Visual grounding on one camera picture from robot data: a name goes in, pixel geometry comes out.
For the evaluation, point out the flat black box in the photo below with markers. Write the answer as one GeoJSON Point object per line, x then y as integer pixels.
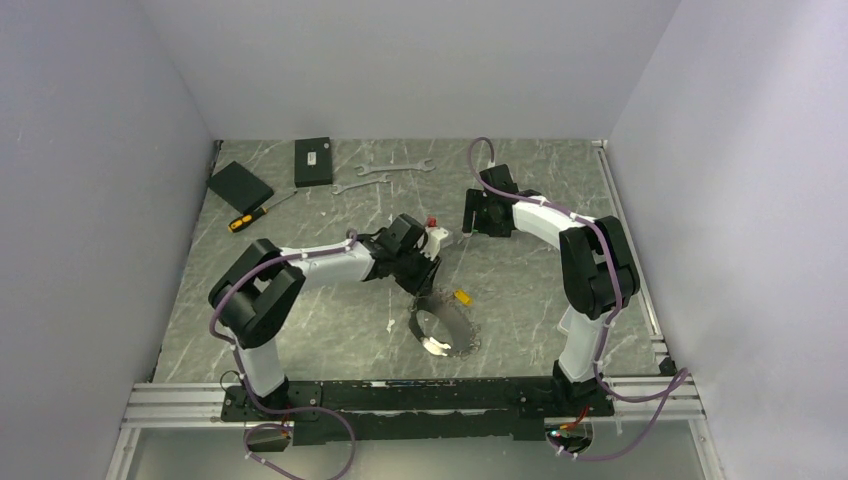
{"type": "Point", "coordinates": [240, 188]}

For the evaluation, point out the black network switch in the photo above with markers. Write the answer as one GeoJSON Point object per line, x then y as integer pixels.
{"type": "Point", "coordinates": [313, 164]}

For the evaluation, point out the large silver wrench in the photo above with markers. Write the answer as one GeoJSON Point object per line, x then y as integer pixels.
{"type": "Point", "coordinates": [424, 165]}

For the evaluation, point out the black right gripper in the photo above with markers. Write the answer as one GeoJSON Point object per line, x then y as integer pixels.
{"type": "Point", "coordinates": [475, 199]}

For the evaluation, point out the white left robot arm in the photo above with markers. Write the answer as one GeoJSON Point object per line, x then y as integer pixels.
{"type": "Point", "coordinates": [254, 297]}

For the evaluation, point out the yellow key tag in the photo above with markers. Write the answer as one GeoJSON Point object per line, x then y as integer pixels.
{"type": "Point", "coordinates": [463, 297]}

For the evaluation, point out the yellow black screwdriver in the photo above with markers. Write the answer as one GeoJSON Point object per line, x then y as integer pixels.
{"type": "Point", "coordinates": [245, 220]}

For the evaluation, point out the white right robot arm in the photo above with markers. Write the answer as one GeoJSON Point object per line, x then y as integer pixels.
{"type": "Point", "coordinates": [598, 270]}

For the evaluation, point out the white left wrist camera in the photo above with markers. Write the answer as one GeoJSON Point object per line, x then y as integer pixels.
{"type": "Point", "coordinates": [436, 238]}

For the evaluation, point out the small silver wrench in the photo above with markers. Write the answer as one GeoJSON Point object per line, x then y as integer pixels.
{"type": "Point", "coordinates": [339, 189]}

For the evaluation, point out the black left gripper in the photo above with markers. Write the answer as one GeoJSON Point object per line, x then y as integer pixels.
{"type": "Point", "coordinates": [422, 285]}

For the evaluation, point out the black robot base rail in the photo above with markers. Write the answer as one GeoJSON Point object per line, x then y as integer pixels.
{"type": "Point", "coordinates": [521, 408]}

